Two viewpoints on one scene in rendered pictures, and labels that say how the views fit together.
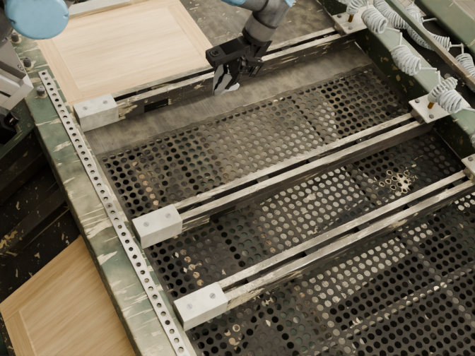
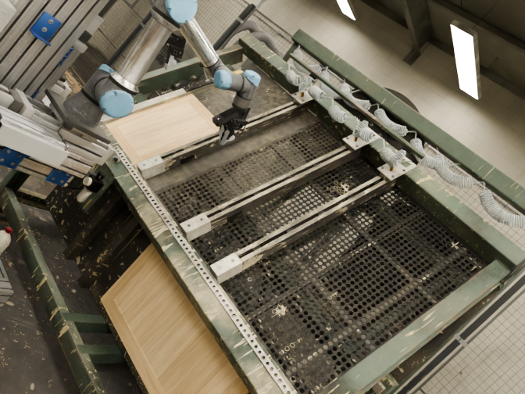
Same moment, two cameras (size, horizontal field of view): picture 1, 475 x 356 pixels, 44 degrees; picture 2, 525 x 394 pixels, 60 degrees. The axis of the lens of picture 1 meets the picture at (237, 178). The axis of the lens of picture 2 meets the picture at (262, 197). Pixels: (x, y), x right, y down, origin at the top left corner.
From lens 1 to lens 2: 0.53 m
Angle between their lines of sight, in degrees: 6
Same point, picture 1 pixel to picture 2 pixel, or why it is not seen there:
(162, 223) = (198, 223)
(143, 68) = (176, 138)
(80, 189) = (147, 211)
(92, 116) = (148, 169)
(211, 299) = (232, 262)
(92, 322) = (162, 297)
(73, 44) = (131, 130)
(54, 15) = (126, 103)
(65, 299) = (143, 287)
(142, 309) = (191, 272)
